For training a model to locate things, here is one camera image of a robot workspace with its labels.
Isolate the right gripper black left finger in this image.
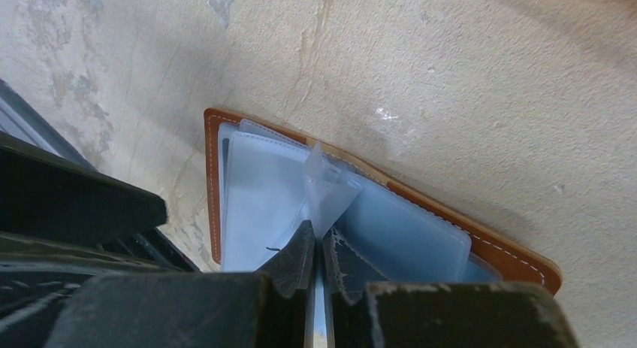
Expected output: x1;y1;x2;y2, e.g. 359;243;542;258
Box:
45;220;315;347

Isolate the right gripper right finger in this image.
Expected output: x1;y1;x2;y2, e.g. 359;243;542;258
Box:
323;228;578;347

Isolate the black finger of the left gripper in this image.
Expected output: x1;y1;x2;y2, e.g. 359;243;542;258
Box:
1;133;198;272

